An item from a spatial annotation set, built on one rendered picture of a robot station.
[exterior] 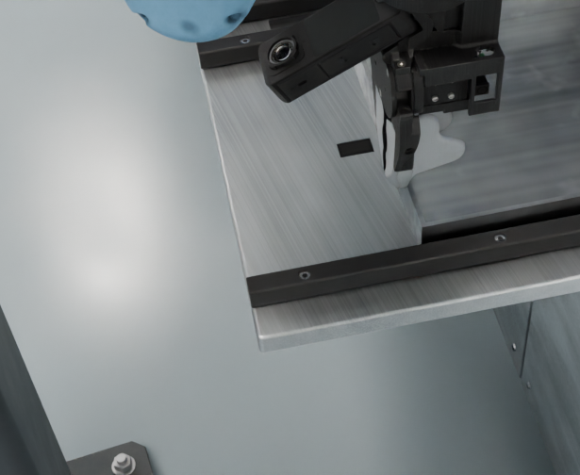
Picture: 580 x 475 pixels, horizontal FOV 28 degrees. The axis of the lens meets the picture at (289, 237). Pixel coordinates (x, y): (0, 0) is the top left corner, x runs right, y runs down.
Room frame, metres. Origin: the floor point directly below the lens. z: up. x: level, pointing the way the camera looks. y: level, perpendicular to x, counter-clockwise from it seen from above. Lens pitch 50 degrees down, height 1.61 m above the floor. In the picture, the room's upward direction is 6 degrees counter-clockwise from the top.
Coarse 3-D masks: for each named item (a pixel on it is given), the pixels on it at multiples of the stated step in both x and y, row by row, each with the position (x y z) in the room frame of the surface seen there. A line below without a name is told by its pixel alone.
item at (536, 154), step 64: (512, 0) 0.86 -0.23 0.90; (576, 0) 0.87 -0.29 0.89; (512, 64) 0.80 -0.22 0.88; (576, 64) 0.79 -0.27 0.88; (448, 128) 0.72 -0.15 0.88; (512, 128) 0.72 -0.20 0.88; (576, 128) 0.71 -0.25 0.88; (448, 192) 0.65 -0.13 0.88; (512, 192) 0.64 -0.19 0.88; (576, 192) 0.64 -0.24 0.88
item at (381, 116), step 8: (376, 88) 0.67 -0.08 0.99; (376, 96) 0.67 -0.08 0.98; (376, 104) 0.67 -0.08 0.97; (376, 112) 0.67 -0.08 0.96; (384, 112) 0.65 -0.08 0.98; (440, 112) 0.67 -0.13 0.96; (448, 112) 0.67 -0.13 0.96; (376, 120) 0.67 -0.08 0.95; (384, 120) 0.65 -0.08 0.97; (440, 120) 0.67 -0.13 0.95; (448, 120) 0.67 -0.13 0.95; (384, 128) 0.65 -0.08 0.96; (440, 128) 0.67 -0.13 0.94; (384, 136) 0.65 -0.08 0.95; (384, 144) 0.65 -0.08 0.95; (384, 152) 0.65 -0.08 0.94; (384, 160) 0.65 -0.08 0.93; (384, 168) 0.65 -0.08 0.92
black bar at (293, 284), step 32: (544, 224) 0.59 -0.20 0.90; (576, 224) 0.59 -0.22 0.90; (384, 256) 0.57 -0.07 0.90; (416, 256) 0.57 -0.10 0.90; (448, 256) 0.57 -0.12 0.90; (480, 256) 0.57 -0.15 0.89; (512, 256) 0.57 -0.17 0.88; (256, 288) 0.56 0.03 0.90; (288, 288) 0.56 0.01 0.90; (320, 288) 0.56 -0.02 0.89; (352, 288) 0.56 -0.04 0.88
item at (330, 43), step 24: (336, 0) 0.67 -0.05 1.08; (360, 0) 0.66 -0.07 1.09; (312, 24) 0.66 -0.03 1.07; (336, 24) 0.65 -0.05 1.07; (360, 24) 0.63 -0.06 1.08; (384, 24) 0.63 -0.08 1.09; (408, 24) 0.63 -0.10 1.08; (264, 48) 0.66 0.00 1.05; (288, 48) 0.64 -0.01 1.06; (312, 48) 0.63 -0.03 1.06; (336, 48) 0.62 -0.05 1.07; (360, 48) 0.63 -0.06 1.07; (384, 48) 0.63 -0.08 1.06; (264, 72) 0.64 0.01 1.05; (288, 72) 0.62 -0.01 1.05; (312, 72) 0.62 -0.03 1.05; (336, 72) 0.62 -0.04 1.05; (288, 96) 0.62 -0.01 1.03
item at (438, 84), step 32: (384, 0) 0.63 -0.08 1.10; (416, 0) 0.61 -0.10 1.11; (448, 0) 0.61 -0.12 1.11; (480, 0) 0.63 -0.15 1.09; (416, 32) 0.63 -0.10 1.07; (448, 32) 0.64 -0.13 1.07; (480, 32) 0.63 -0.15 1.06; (384, 64) 0.63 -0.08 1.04; (416, 64) 0.62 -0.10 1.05; (448, 64) 0.62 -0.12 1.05; (480, 64) 0.62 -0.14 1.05; (384, 96) 0.63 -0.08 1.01; (416, 96) 0.61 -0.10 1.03; (448, 96) 0.62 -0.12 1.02
